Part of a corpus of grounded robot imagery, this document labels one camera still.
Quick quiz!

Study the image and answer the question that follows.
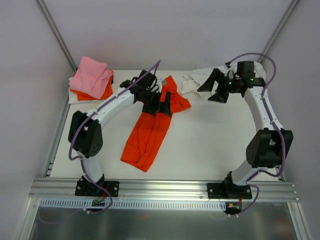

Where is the orange t shirt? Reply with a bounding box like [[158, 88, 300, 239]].
[[120, 75, 192, 172], [70, 74, 114, 101]]

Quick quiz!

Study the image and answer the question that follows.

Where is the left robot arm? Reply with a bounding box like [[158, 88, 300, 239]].
[[68, 70, 172, 196]]

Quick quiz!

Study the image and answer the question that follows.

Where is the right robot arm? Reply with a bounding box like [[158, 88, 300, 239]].
[[198, 61, 294, 199]]

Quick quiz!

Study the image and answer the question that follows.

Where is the crumpled white t shirt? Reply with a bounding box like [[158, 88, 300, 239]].
[[178, 61, 267, 98]]

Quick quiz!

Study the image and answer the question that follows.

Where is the folded orange t shirt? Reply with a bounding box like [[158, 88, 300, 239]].
[[70, 74, 114, 101]]

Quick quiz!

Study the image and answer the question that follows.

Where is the folded pink t shirt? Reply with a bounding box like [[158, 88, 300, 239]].
[[69, 56, 114, 99]]

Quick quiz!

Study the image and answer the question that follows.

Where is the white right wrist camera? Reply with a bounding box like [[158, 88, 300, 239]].
[[225, 70, 237, 82]]

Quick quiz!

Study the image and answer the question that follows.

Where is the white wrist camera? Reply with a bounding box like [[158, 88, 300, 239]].
[[153, 78, 167, 93], [225, 70, 237, 82]]

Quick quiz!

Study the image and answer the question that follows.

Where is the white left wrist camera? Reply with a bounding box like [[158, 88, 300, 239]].
[[153, 78, 167, 93]]

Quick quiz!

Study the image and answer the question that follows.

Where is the right corner frame post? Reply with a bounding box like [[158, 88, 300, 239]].
[[261, 0, 300, 55]]

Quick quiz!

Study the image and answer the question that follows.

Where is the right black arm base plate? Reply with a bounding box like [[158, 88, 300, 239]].
[[207, 182, 252, 200]]

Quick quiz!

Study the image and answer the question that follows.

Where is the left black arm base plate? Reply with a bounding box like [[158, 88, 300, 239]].
[[74, 177, 120, 197]]

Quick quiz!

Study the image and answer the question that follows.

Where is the white slotted cable duct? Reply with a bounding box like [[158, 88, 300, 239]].
[[39, 198, 226, 212]]

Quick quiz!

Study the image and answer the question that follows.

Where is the aluminium mounting rail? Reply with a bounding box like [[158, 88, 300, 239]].
[[29, 177, 300, 202]]

